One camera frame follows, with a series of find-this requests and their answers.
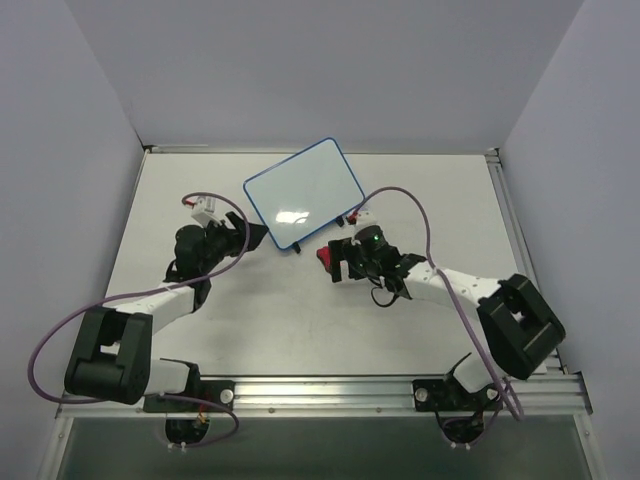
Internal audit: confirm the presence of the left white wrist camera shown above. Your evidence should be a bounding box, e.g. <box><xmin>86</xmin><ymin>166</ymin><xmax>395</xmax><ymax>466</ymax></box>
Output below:
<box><xmin>186</xmin><ymin>196</ymin><xmax>222</xmax><ymax>228</ymax></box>

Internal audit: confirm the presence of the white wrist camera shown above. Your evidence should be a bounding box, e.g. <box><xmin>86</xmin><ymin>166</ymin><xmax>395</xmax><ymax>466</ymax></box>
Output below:
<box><xmin>186</xmin><ymin>196</ymin><xmax>222</xmax><ymax>228</ymax></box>
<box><xmin>346</xmin><ymin>209</ymin><xmax>378</xmax><ymax>237</ymax></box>

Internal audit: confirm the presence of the aluminium rail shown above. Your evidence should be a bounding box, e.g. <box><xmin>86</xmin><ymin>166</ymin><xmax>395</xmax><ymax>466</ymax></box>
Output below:
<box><xmin>480</xmin><ymin>151</ymin><xmax>566</xmax><ymax>380</ymax></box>
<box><xmin>56</xmin><ymin>372</ymin><xmax>594</xmax><ymax>420</ymax></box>

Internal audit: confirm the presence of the aluminium right side rail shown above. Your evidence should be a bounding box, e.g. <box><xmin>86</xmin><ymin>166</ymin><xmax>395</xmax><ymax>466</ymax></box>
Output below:
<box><xmin>480</xmin><ymin>151</ymin><xmax>566</xmax><ymax>380</ymax></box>

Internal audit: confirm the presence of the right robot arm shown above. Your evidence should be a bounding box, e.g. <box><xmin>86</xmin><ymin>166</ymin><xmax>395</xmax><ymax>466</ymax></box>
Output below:
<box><xmin>316</xmin><ymin>225</ymin><xmax>566</xmax><ymax>394</ymax></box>

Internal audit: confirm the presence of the blue framed whiteboard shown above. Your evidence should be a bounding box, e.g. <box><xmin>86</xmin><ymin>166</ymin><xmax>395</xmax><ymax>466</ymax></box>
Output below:
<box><xmin>243</xmin><ymin>137</ymin><xmax>365</xmax><ymax>251</ymax></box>

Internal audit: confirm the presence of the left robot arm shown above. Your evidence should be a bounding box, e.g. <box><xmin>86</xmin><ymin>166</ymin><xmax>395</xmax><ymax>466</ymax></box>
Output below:
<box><xmin>64</xmin><ymin>212</ymin><xmax>269</xmax><ymax>405</ymax></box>

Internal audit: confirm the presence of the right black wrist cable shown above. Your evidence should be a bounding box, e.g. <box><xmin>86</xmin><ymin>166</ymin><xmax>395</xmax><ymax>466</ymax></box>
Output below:
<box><xmin>367</xmin><ymin>269</ymin><xmax>406</xmax><ymax>309</ymax></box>

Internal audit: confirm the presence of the red bone-shaped eraser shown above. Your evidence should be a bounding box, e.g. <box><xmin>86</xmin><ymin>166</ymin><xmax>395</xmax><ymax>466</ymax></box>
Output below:
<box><xmin>316</xmin><ymin>246</ymin><xmax>332</xmax><ymax>274</ymax></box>

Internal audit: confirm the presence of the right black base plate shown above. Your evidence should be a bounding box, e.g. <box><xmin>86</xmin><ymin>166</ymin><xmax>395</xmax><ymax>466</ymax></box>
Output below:
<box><xmin>411</xmin><ymin>378</ymin><xmax>498</xmax><ymax>413</ymax></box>

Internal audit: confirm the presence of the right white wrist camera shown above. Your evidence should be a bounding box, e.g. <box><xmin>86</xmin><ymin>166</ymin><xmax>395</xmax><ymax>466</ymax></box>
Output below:
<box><xmin>346</xmin><ymin>209</ymin><xmax>378</xmax><ymax>237</ymax></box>

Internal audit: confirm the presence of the aluminium front rail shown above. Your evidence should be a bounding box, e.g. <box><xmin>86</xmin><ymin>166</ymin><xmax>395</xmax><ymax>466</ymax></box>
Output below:
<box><xmin>56</xmin><ymin>372</ymin><xmax>594</xmax><ymax>420</ymax></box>

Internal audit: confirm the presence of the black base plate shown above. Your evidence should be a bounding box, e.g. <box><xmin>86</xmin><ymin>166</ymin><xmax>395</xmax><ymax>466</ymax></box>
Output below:
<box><xmin>411</xmin><ymin>378</ymin><xmax>498</xmax><ymax>413</ymax></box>
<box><xmin>142</xmin><ymin>379</ymin><xmax>236</xmax><ymax>414</ymax></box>

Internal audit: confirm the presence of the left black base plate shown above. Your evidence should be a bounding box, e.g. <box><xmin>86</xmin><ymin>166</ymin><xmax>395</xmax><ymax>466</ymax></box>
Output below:
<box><xmin>142</xmin><ymin>379</ymin><xmax>236</xmax><ymax>414</ymax></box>

